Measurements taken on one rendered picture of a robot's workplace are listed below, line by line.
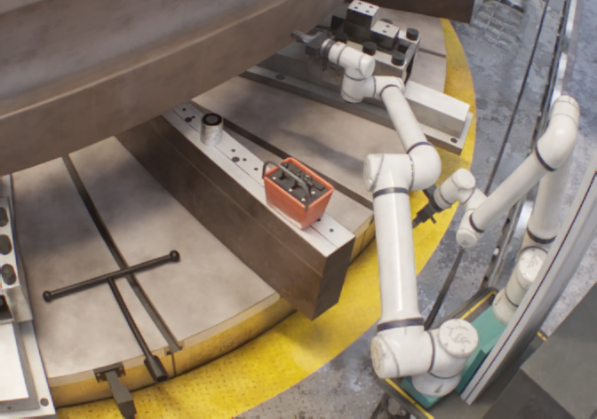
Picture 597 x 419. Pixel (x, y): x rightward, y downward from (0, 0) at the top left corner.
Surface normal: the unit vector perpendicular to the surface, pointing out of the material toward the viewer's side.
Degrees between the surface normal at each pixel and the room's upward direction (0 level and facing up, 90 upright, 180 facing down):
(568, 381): 0
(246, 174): 0
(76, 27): 90
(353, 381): 0
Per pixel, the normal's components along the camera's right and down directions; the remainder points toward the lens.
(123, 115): 0.60, 0.61
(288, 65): -0.33, 0.36
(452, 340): 0.20, -0.69
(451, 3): 0.00, 0.70
